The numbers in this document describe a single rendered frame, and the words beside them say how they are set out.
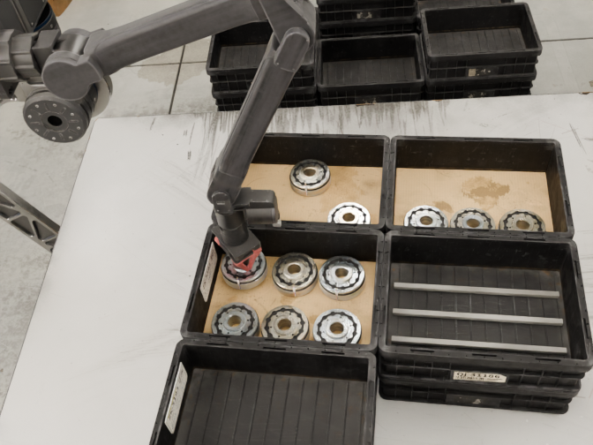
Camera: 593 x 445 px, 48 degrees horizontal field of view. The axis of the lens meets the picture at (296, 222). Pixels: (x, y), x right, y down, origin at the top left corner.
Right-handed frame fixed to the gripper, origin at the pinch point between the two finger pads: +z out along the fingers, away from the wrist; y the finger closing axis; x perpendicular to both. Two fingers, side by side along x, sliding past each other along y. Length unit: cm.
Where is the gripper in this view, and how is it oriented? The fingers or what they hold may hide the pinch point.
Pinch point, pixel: (242, 260)
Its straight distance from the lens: 150.6
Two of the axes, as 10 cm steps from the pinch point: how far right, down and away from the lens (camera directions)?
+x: -8.1, 5.0, -3.1
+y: -5.8, -5.9, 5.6
